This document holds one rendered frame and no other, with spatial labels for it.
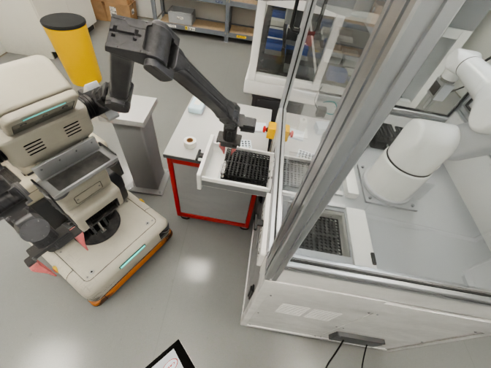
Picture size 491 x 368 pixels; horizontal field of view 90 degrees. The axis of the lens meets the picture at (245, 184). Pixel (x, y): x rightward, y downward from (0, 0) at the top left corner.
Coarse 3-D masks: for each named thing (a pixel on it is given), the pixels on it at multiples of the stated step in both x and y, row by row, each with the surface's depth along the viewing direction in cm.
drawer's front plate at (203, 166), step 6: (210, 138) 124; (210, 144) 121; (210, 150) 124; (204, 156) 115; (210, 156) 128; (204, 162) 113; (204, 168) 114; (198, 174) 108; (204, 174) 117; (198, 180) 111; (198, 186) 114
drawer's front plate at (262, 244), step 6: (264, 204) 107; (264, 210) 102; (264, 216) 99; (264, 222) 97; (264, 228) 95; (264, 234) 93; (264, 240) 92; (264, 246) 90; (264, 252) 89; (258, 258) 94; (258, 264) 95
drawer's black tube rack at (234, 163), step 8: (240, 152) 124; (248, 152) 125; (224, 160) 119; (232, 160) 120; (240, 160) 125; (248, 160) 121; (256, 160) 122; (264, 160) 123; (232, 168) 121; (240, 168) 117; (248, 168) 119; (256, 168) 118; (264, 168) 119; (224, 176) 116; (232, 176) 114; (240, 176) 118; (248, 176) 115; (256, 176) 115; (264, 176) 116; (256, 184) 116; (264, 184) 117
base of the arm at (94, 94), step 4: (96, 88) 88; (100, 88) 86; (88, 92) 89; (92, 92) 88; (96, 92) 86; (100, 92) 86; (92, 96) 87; (96, 96) 87; (92, 100) 89; (96, 100) 88; (100, 100) 86; (104, 100) 87; (96, 104) 89; (100, 104) 89; (104, 104) 88; (100, 108) 91; (104, 108) 90; (100, 112) 92; (96, 116) 92
